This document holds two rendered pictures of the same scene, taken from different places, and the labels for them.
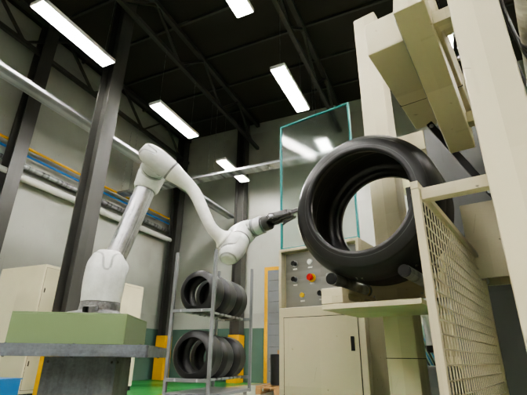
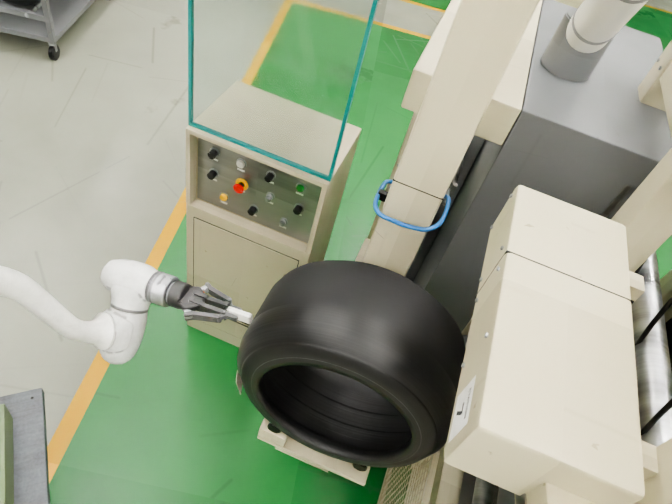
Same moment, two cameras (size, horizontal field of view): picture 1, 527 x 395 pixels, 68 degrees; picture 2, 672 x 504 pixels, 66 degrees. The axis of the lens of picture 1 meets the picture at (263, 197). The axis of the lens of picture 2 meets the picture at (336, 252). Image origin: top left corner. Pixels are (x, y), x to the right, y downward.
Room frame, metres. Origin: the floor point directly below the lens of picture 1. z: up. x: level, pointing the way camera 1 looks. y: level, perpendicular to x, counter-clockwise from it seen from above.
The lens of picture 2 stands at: (0.92, 0.04, 2.44)
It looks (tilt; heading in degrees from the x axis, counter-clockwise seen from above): 47 degrees down; 331
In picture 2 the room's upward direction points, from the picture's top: 17 degrees clockwise
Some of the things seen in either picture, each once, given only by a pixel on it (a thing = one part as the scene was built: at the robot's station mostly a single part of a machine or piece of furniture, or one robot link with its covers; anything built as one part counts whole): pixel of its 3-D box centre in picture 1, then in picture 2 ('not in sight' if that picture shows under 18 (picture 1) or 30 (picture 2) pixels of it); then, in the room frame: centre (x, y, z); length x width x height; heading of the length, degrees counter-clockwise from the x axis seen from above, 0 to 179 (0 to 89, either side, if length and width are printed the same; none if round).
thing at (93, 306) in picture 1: (97, 309); not in sight; (1.61, 0.65, 0.78); 0.22 x 0.18 x 0.06; 0
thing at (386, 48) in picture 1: (422, 73); (546, 326); (1.29, -0.65, 1.71); 0.61 x 0.25 x 0.15; 144
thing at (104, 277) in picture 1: (104, 276); not in sight; (1.64, 0.66, 0.92); 0.18 x 0.16 x 0.22; 22
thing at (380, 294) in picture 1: (397, 288); not in sight; (1.71, -0.59, 0.90); 0.40 x 0.03 x 0.10; 54
